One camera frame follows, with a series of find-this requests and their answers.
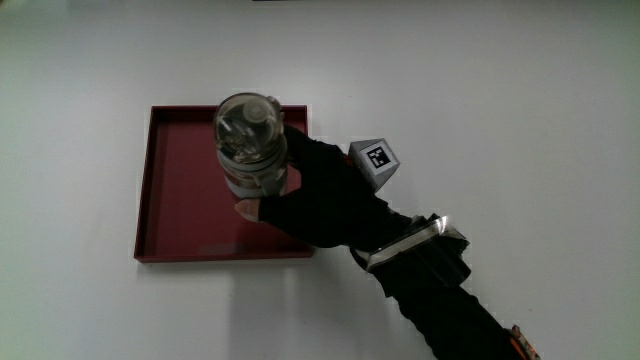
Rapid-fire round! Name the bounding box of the person's right hand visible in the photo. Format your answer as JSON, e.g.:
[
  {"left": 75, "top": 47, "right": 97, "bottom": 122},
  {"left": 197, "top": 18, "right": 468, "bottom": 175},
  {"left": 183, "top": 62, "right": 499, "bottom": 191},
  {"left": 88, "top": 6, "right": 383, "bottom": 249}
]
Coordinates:
[{"left": 234, "top": 124, "right": 414, "bottom": 250}]

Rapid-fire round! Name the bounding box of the clear glass bottle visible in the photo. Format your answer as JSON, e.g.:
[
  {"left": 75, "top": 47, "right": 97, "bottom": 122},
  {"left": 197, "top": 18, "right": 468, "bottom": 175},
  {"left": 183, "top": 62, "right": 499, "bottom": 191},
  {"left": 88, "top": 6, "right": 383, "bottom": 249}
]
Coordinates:
[{"left": 213, "top": 92, "right": 290, "bottom": 200}]

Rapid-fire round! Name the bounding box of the dark red square tray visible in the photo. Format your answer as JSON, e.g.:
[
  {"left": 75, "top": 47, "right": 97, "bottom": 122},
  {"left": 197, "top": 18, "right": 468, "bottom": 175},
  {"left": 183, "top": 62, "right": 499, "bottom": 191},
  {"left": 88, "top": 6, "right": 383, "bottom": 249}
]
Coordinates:
[{"left": 133, "top": 104, "right": 315, "bottom": 264}]

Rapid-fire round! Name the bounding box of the orange black arm strap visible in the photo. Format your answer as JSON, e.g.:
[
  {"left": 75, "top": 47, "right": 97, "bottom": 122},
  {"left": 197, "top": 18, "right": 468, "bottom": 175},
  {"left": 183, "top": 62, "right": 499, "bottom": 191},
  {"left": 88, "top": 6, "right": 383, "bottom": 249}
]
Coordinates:
[{"left": 508, "top": 324, "right": 542, "bottom": 360}]

